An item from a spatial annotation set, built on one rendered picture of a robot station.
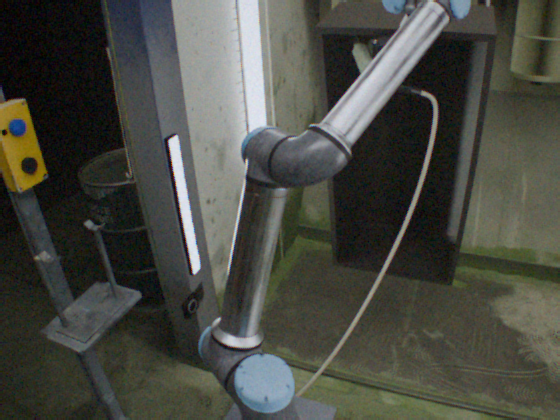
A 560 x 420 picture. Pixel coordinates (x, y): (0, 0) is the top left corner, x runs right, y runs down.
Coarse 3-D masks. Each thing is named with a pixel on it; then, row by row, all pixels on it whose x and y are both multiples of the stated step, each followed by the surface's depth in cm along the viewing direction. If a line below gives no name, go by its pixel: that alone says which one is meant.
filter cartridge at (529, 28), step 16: (528, 0) 213; (544, 0) 206; (528, 16) 215; (544, 16) 209; (528, 32) 218; (544, 32) 214; (528, 48) 221; (544, 48) 216; (512, 64) 236; (528, 64) 224; (544, 64) 220; (528, 80) 227; (544, 80) 222
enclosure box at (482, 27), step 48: (336, 48) 172; (432, 48) 167; (480, 48) 160; (336, 96) 182; (480, 96) 172; (384, 144) 206; (336, 192) 205; (384, 192) 224; (432, 192) 213; (336, 240) 209; (384, 240) 230; (432, 240) 225
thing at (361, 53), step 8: (352, 40) 152; (360, 48) 145; (360, 56) 143; (368, 56) 142; (360, 64) 142; (368, 64) 138; (360, 72) 141; (400, 88) 140; (408, 88) 140; (416, 88) 142; (384, 104) 132
